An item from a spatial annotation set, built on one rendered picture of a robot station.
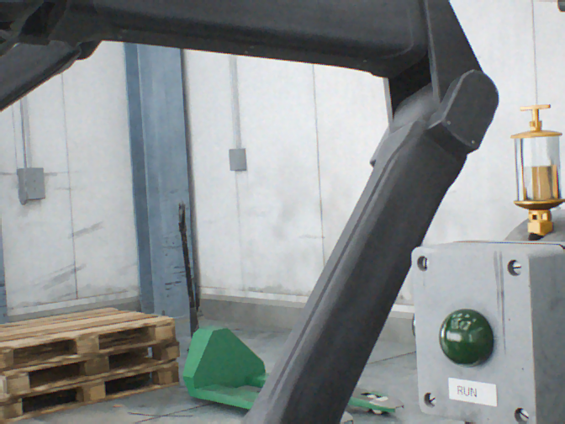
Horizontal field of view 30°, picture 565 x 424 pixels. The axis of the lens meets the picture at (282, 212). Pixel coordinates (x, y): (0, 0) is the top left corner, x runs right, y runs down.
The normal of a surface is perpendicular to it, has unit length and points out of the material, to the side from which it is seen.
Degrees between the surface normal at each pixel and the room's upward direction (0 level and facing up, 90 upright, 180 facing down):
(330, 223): 90
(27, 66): 75
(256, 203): 90
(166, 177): 90
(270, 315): 90
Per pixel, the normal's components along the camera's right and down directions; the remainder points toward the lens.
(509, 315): -0.74, 0.07
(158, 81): 0.67, 0.00
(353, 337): 0.50, -0.24
